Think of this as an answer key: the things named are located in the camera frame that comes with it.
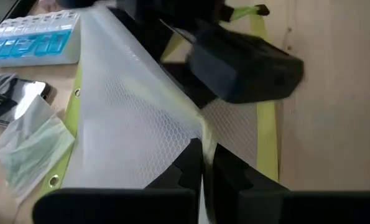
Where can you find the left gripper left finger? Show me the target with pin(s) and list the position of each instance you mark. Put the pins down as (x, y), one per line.
(187, 174)

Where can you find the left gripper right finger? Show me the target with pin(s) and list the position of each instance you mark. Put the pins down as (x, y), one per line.
(231, 180)

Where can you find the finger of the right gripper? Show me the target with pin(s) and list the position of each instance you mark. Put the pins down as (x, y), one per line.
(191, 84)
(150, 34)

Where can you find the clear mesh pouch yellow-green trim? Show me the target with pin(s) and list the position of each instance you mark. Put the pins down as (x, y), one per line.
(125, 124)

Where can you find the blue white pill organizer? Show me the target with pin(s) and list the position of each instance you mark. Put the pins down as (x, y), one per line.
(32, 40)

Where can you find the black smartphone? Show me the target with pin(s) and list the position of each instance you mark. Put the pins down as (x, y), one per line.
(23, 99)

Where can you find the pale green face mask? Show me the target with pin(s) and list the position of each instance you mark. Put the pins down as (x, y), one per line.
(32, 146)

